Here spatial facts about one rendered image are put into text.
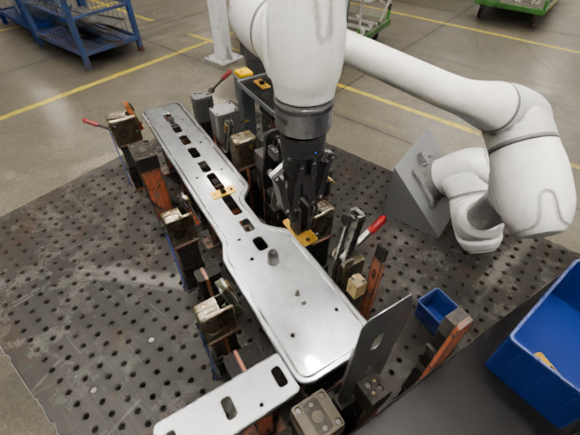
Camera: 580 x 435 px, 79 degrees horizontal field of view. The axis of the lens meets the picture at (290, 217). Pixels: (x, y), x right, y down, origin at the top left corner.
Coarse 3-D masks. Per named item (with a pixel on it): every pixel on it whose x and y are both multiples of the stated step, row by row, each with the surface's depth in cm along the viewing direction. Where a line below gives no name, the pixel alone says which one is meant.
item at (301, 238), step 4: (284, 220) 75; (288, 220) 75; (284, 224) 75; (288, 224) 75; (288, 228) 74; (304, 228) 73; (292, 232) 73; (300, 232) 73; (304, 232) 73; (308, 232) 73; (312, 232) 73; (296, 236) 72; (300, 236) 72; (304, 236) 72; (308, 236) 72; (312, 236) 72; (316, 236) 72; (300, 240) 72; (304, 240) 72; (312, 240) 72; (316, 240) 72; (304, 244) 71; (308, 244) 71
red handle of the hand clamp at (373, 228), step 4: (380, 216) 91; (384, 216) 91; (376, 220) 91; (380, 220) 90; (384, 220) 90; (372, 224) 91; (376, 224) 90; (380, 224) 90; (368, 228) 91; (372, 228) 91; (376, 228) 90; (364, 232) 91; (368, 232) 91; (372, 232) 91; (360, 236) 92; (364, 236) 91; (368, 236) 91; (360, 240) 91; (364, 240) 91; (356, 244) 91; (360, 244) 92; (356, 248) 92; (344, 252) 92; (340, 256) 92
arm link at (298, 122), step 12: (276, 108) 52; (288, 108) 50; (300, 108) 49; (312, 108) 49; (324, 108) 50; (276, 120) 54; (288, 120) 51; (300, 120) 51; (312, 120) 51; (324, 120) 52; (288, 132) 53; (300, 132) 52; (312, 132) 52; (324, 132) 53
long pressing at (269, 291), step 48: (192, 144) 140; (192, 192) 120; (240, 192) 119; (240, 240) 105; (288, 240) 105; (240, 288) 93; (288, 288) 93; (336, 288) 92; (288, 336) 84; (336, 336) 84
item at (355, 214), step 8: (352, 208) 83; (344, 216) 81; (352, 216) 82; (360, 216) 81; (344, 224) 82; (352, 224) 85; (360, 224) 83; (344, 232) 87; (352, 232) 84; (344, 240) 90; (352, 240) 86; (344, 248) 91; (352, 248) 88; (336, 256) 93; (344, 256) 90
